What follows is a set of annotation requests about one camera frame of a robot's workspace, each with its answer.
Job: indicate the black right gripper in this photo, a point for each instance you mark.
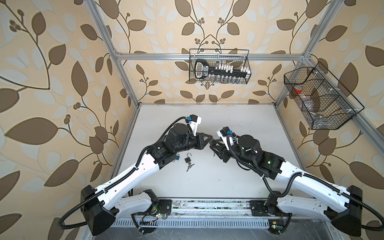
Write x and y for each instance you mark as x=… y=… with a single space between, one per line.
x=222 y=152

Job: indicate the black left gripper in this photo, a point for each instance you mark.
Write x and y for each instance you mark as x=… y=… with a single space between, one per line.
x=200 y=142

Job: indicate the large black padlock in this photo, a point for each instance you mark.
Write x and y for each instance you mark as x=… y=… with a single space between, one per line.
x=188 y=159

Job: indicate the large padlock key bunch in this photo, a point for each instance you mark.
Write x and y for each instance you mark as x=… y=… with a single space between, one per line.
x=190 y=166

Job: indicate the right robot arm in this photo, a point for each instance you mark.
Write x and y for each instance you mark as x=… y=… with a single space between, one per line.
x=295 y=190

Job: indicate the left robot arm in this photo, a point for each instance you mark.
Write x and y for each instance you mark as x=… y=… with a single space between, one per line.
x=102 y=205

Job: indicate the black socket holder tool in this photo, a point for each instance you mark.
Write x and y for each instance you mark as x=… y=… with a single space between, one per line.
x=203 y=70

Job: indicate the red item in basket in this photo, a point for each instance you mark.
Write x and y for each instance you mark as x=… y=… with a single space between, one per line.
x=297 y=89

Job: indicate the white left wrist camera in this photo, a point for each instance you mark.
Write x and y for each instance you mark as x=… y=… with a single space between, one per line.
x=193 y=122

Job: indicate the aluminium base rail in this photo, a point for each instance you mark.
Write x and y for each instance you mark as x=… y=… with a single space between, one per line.
x=209 y=213

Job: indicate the black wire basket back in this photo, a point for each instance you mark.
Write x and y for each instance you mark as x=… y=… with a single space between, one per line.
x=235 y=57

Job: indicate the black wire basket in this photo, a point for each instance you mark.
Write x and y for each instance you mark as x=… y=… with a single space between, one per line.
x=235 y=57
x=326 y=103

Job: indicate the black wire basket right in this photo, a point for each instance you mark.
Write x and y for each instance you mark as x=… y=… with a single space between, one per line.
x=326 y=103

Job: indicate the aluminium frame corner post left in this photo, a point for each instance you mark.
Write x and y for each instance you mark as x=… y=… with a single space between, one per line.
x=92 y=8

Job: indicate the aluminium frame corner post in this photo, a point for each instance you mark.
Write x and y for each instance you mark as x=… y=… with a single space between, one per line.
x=327 y=11
x=92 y=8

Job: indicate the aluminium frame corner post right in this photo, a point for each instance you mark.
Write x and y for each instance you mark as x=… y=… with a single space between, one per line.
x=327 y=11

